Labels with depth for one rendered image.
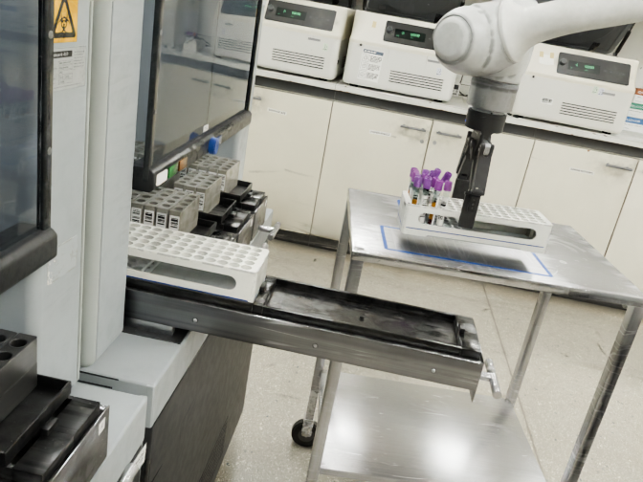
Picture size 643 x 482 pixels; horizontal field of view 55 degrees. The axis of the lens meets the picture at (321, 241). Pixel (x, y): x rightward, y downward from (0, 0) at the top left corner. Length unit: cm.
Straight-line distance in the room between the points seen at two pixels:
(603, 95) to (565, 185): 46
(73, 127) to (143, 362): 37
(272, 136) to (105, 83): 254
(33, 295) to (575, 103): 290
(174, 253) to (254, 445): 109
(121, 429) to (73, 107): 38
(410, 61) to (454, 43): 215
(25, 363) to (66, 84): 28
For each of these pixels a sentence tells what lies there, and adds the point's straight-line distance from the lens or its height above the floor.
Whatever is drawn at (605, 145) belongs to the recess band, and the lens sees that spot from 342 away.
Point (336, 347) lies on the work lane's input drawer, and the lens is 93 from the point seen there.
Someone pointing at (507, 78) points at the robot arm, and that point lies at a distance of 122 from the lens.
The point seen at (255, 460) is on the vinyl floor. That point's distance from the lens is 191.
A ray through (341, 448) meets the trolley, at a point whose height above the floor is 28.
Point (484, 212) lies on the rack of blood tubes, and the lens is 129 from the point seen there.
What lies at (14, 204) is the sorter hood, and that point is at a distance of 61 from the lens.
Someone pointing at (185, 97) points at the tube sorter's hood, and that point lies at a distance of 100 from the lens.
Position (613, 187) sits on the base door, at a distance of 344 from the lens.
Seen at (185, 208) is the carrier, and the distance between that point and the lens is 110.
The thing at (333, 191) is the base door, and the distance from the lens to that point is 329.
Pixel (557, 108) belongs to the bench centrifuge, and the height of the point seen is 98.
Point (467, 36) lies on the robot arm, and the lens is 103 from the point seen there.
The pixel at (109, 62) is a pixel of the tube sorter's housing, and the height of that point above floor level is 114.
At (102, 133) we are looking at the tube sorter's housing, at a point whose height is 106.
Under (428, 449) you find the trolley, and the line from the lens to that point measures 163.
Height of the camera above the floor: 124
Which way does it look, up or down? 20 degrees down
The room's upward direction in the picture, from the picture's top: 10 degrees clockwise
